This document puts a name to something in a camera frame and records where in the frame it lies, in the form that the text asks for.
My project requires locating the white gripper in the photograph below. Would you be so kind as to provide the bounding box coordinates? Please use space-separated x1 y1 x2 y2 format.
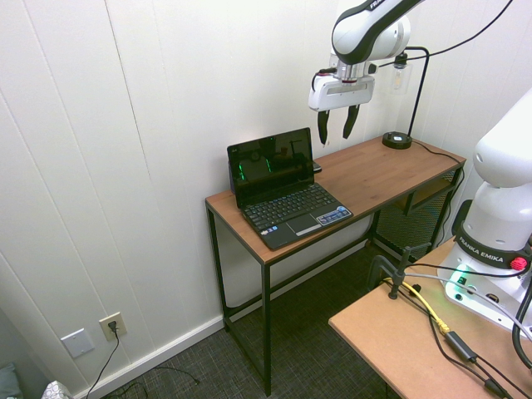
308 75 374 147

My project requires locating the black laptop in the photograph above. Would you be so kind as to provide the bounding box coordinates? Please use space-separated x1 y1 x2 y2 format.
226 126 355 251

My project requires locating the black metal clamp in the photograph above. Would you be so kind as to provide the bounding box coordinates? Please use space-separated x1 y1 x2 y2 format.
367 244 433 301

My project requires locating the light wooden robot table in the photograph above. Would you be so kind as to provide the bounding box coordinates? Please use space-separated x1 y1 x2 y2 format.
328 239 532 399

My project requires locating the ethernet adapter dongle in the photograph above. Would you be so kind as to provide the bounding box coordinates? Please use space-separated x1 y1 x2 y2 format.
444 331 479 363

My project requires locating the white patterned bedding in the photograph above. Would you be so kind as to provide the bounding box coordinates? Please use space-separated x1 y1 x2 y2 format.
43 380 76 399

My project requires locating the teal cushion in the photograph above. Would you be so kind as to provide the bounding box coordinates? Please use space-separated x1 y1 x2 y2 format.
0 362 22 399

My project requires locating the wooden desk with black frame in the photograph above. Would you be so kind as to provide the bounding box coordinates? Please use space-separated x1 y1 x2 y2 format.
204 135 467 397

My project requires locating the black lamp cord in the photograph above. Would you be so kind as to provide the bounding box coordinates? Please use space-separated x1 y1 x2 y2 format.
410 140 466 244

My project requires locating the black cable along robot arm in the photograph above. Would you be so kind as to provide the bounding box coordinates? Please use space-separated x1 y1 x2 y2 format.
405 0 515 57

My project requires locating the yellow ethernet cable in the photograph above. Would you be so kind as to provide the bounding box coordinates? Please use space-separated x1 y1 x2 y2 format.
382 277 452 336

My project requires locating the grey cable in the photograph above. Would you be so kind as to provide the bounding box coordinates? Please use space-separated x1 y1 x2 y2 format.
403 272 532 330

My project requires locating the thick black cable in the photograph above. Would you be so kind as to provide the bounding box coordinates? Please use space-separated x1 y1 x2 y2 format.
510 286 532 375

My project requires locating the beige wall outlet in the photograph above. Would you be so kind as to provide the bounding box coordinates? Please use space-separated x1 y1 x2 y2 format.
98 312 128 342

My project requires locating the black power cord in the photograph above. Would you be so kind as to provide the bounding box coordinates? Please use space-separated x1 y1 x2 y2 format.
84 322 200 399

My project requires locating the white blank wall plate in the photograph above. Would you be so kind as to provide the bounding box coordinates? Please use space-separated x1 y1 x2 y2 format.
60 328 98 359

